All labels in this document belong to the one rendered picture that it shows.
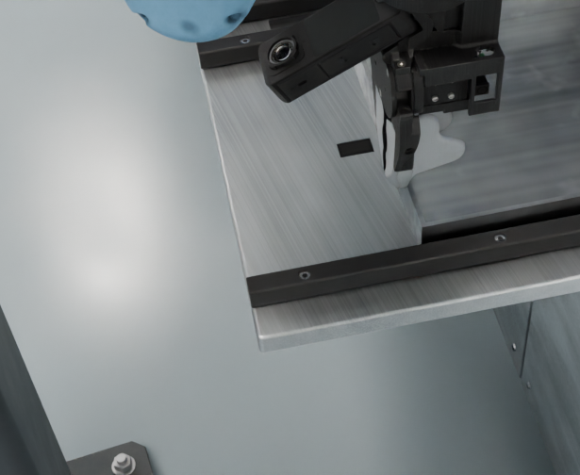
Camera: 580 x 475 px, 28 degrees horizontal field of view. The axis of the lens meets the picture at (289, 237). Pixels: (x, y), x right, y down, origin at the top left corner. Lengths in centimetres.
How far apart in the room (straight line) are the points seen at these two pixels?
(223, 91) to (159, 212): 112
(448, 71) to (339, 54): 8
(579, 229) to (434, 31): 21
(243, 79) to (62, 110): 135
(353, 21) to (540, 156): 26
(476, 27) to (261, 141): 27
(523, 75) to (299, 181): 23
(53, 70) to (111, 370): 78
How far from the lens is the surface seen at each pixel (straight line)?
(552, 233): 94
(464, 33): 85
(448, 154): 92
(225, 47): 110
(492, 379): 193
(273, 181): 100
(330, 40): 83
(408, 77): 84
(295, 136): 104
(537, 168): 101
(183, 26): 66
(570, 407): 160
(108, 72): 249
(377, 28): 82
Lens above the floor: 161
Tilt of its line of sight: 50 degrees down
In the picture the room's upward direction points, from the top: 6 degrees counter-clockwise
